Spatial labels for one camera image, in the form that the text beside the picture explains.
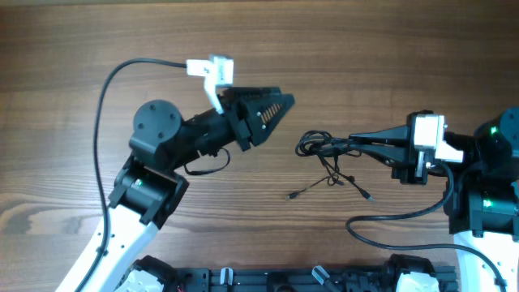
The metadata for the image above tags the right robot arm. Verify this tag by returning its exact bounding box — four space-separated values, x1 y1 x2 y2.
348 107 518 291

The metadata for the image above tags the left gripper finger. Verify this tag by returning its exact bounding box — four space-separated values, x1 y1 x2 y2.
241 93 295 146
225 87 282 105

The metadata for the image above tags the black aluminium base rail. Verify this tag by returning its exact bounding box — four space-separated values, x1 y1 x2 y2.
117 254 459 292

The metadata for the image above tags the black usb cable bundle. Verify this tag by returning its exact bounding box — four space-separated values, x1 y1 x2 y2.
285 129 376 203

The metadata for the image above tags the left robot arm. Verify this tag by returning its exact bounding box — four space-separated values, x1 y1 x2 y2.
58 87 295 291

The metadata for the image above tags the left camera black cable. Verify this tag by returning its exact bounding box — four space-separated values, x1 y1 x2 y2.
75 58 190 292

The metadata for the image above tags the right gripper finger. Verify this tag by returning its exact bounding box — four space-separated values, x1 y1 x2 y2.
349 125 410 144
350 144 416 168

